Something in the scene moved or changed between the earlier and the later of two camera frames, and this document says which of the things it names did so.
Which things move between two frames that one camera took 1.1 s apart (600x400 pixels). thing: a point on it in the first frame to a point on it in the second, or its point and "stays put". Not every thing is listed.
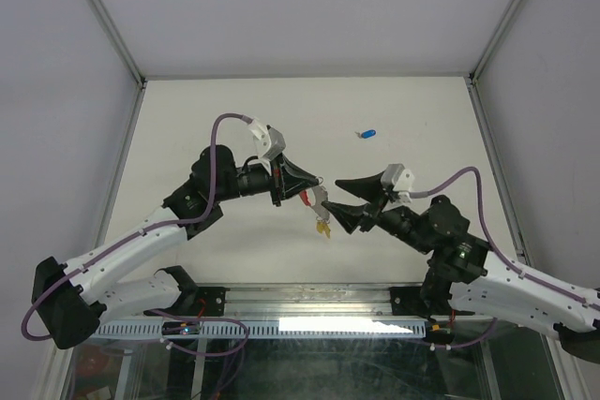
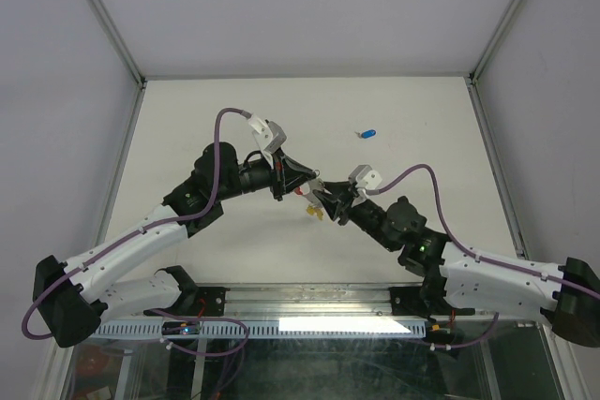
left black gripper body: [277, 189] stays put
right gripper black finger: [368, 187] to [338, 187]
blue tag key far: [366, 134] stays put
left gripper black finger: [292, 175] stays put
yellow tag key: [323, 228] to [313, 211]
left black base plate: [202, 301] stays put
